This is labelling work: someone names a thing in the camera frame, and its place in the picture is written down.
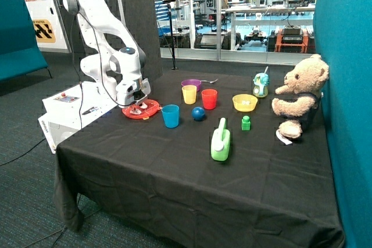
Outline beige teddy bear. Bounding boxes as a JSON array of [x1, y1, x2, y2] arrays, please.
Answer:
[[271, 54, 329, 139]]

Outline purple plastic bowl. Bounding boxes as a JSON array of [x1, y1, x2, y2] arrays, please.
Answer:
[[181, 78, 202, 92]]

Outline blue ball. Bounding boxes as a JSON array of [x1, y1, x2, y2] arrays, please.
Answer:
[[191, 106, 205, 121]]

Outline teal sippy cup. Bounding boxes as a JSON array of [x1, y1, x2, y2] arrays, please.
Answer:
[[253, 66, 270, 98]]

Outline teal sofa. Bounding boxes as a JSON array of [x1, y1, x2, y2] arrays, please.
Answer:
[[0, 0, 48, 81]]

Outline black tablecloth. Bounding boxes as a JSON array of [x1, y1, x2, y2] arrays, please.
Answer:
[[53, 71, 345, 247]]

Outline metal spoon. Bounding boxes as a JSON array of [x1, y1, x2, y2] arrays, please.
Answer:
[[200, 79, 219, 84]]

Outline blue plastic cup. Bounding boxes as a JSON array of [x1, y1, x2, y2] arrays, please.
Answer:
[[162, 105, 180, 128]]

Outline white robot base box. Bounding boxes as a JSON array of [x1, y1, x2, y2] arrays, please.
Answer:
[[38, 81, 117, 153]]

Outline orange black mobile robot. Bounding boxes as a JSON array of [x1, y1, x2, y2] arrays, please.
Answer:
[[267, 25, 316, 54]]

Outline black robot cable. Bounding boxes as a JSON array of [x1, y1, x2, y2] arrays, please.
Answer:
[[69, 9, 137, 130]]

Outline green toy watering can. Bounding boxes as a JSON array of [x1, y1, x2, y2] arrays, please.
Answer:
[[210, 117, 231, 161]]

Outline black tripod stand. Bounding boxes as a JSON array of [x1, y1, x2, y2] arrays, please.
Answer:
[[155, 0, 178, 70]]

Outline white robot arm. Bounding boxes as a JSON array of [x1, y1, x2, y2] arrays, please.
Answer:
[[63, 0, 151, 114]]

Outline green toy block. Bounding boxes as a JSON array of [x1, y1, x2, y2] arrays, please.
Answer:
[[241, 116, 251, 131]]

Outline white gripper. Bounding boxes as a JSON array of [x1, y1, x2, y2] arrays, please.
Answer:
[[116, 78, 152, 114]]

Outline red plastic cup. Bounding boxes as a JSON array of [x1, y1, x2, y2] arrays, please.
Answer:
[[201, 89, 218, 110]]

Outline red plastic plate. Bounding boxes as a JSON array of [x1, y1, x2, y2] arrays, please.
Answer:
[[121, 99, 162, 120]]

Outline black marker pen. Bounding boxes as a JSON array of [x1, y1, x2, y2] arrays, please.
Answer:
[[82, 107, 98, 115]]

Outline yellow plastic bowl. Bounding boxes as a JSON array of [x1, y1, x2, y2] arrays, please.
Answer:
[[232, 94, 258, 112]]

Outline yellow plastic cup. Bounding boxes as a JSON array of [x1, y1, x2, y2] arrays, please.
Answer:
[[182, 85, 197, 105]]

